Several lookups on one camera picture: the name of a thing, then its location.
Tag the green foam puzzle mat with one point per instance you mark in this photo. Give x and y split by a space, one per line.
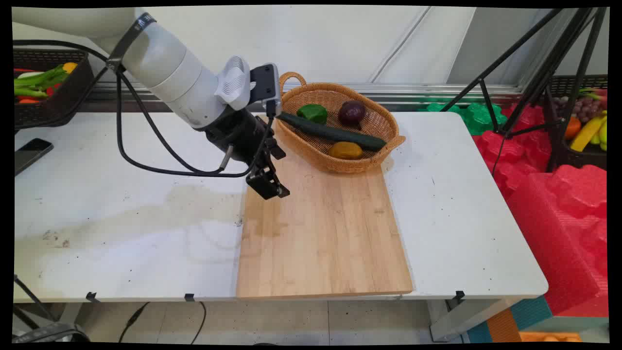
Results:
478 119

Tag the black plastic basket with vegetables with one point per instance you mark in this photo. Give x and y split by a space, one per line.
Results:
68 104

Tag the purple toy grapes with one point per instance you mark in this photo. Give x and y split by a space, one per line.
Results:
583 108

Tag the black smartphone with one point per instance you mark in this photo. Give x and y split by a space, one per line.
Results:
31 153

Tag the red foam puzzle mat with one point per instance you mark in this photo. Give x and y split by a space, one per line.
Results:
510 155

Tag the yellow orange fruit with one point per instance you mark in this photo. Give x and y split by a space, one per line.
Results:
345 150

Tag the black plastic basket with fruit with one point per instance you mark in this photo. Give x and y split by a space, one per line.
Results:
578 158

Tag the yellow toy banana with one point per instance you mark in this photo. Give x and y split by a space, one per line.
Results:
585 133

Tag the black tripod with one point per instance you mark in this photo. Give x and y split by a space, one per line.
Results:
544 82

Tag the small yellow toy pepper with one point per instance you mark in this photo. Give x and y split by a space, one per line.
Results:
70 67

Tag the orange toy fruit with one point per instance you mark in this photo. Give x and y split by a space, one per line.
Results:
573 128

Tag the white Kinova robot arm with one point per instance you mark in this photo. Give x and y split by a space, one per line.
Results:
160 68

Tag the light green toy fruit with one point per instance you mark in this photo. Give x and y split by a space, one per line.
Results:
602 133

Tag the white table leg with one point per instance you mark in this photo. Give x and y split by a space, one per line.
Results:
461 321

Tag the wooden cutting board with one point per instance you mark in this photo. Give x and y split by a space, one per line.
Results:
320 233

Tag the teal and orange floor mat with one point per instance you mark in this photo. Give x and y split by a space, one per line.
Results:
505 325

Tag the green bell pepper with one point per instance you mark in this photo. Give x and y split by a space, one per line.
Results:
312 113

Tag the dark green cucumber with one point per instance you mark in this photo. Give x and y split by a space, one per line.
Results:
330 131

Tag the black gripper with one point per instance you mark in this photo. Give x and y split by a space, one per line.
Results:
240 136

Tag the white ribbed camera bracket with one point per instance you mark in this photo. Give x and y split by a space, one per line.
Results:
233 82

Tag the purple onion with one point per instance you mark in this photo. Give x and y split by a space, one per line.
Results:
352 113

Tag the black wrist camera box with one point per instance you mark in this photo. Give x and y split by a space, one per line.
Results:
265 85

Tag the green leafy toy vegetable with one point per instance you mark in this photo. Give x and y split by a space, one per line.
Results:
39 81

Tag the aluminium wall rail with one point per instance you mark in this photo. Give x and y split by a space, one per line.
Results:
340 90

